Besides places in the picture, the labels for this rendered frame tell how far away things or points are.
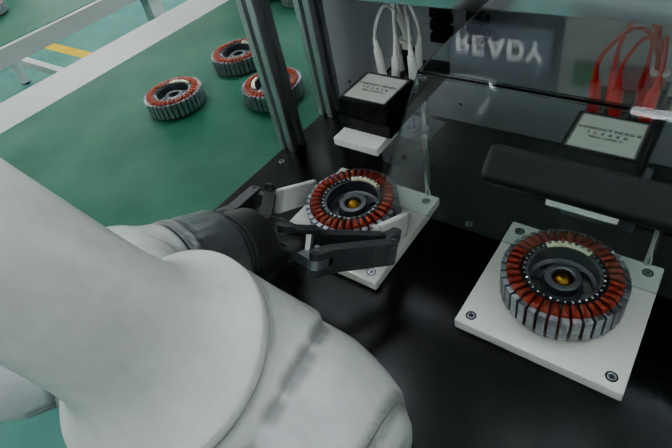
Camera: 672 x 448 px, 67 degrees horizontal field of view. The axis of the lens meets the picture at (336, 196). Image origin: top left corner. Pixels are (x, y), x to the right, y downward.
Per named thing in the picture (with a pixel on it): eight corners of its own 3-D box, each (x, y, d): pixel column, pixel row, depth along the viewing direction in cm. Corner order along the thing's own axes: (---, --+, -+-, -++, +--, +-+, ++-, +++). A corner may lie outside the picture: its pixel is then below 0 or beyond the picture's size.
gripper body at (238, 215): (189, 276, 48) (258, 249, 55) (253, 313, 44) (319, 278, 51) (192, 203, 46) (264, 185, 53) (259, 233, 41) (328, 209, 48)
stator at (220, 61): (235, 83, 102) (230, 66, 99) (205, 70, 108) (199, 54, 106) (277, 58, 107) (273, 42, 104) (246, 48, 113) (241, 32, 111)
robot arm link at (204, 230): (202, 351, 39) (257, 321, 44) (207, 245, 36) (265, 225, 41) (134, 304, 44) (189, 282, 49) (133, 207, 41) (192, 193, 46)
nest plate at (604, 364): (620, 402, 42) (623, 395, 41) (454, 326, 50) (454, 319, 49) (661, 276, 50) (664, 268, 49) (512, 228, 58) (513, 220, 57)
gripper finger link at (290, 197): (278, 214, 60) (273, 212, 60) (315, 202, 65) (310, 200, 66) (280, 190, 59) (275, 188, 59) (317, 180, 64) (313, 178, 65)
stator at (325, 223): (369, 265, 56) (364, 242, 54) (293, 232, 62) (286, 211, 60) (418, 202, 62) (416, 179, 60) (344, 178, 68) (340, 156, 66)
